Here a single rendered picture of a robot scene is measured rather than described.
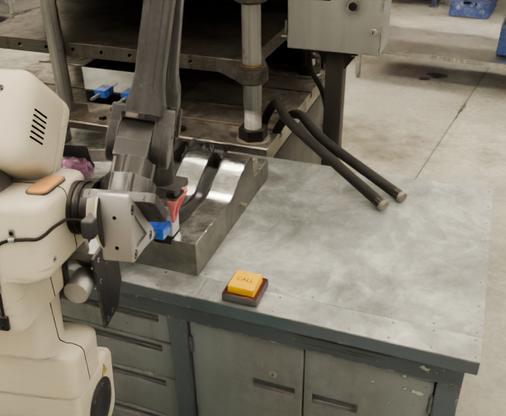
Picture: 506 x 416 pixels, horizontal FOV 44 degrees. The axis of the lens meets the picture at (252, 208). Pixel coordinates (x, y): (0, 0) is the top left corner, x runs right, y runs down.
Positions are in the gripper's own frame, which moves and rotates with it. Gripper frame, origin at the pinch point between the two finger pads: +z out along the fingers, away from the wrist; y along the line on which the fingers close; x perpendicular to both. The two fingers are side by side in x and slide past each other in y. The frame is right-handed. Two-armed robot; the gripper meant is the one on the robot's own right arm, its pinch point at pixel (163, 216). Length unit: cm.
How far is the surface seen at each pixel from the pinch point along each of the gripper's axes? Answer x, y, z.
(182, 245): 1.7, -5.2, 5.6
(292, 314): 7.6, -33.0, 12.7
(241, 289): 7.1, -21.3, 9.7
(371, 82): -358, 0, 84
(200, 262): 0.0, -8.7, 10.7
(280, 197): -38.3, -16.9, 12.1
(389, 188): -47, -45, 8
